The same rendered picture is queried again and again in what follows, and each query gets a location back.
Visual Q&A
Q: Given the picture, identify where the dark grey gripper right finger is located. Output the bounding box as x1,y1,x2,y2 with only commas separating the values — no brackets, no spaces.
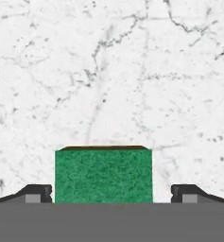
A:
170,183,224,204

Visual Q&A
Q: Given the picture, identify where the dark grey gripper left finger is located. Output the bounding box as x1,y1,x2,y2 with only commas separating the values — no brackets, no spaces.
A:
0,183,53,204

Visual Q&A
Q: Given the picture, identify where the green sponge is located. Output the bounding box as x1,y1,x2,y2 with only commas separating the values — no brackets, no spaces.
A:
54,145,154,204

